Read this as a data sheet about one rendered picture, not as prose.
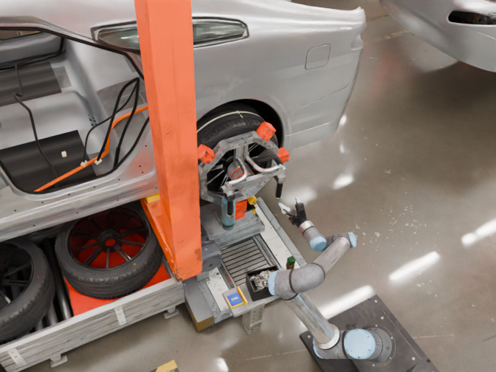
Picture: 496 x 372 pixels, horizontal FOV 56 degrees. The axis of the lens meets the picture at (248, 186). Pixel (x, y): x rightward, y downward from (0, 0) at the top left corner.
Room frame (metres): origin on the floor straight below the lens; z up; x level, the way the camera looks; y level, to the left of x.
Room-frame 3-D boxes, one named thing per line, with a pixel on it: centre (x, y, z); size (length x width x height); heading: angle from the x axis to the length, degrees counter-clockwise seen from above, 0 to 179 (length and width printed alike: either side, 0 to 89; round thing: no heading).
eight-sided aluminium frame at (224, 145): (2.11, 0.07, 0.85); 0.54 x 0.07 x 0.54; 120
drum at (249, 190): (2.04, 0.03, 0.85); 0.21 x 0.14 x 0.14; 30
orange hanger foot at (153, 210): (1.86, 0.52, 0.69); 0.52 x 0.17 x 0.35; 30
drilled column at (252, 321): (1.48, -0.09, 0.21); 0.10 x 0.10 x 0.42; 30
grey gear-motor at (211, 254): (1.91, 0.31, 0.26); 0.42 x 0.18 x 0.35; 30
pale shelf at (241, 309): (1.49, -0.12, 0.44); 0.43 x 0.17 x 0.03; 120
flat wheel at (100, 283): (1.77, 0.87, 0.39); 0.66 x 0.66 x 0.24
